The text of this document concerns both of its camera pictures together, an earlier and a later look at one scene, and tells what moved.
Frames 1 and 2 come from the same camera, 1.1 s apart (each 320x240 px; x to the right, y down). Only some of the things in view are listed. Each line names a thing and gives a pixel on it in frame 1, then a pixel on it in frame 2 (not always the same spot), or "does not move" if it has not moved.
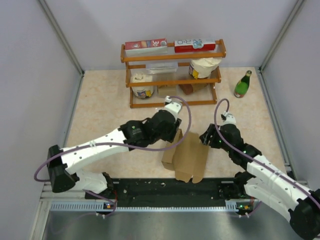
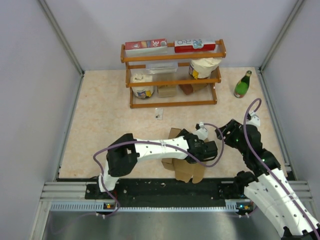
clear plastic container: (161, 67) does not move
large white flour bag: (202, 67) does not move
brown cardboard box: (189, 159) does not move
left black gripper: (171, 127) to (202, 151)
